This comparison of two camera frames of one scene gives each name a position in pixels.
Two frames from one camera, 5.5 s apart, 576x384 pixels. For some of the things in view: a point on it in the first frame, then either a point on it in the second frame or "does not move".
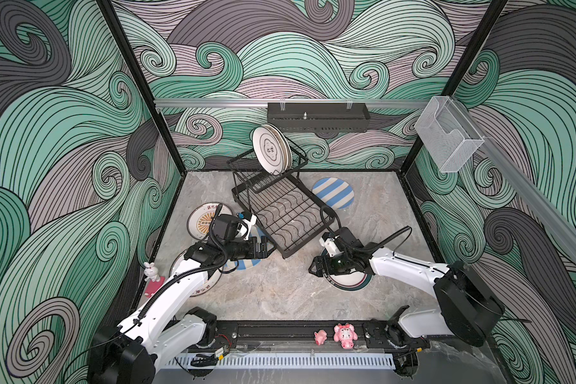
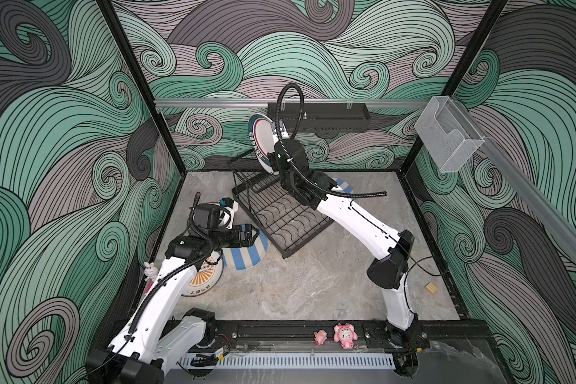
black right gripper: x=317 y=261 to x=278 y=154
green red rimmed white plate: x=348 y=282 to x=263 y=139
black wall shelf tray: x=317 y=118 does not move
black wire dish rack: x=278 y=202 does not move
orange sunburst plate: x=208 y=286 does not move
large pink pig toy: x=346 y=334 does not move
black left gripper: x=252 y=244 to x=247 y=239
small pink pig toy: x=320 y=337 does not move
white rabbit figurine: x=151 y=272 does not move
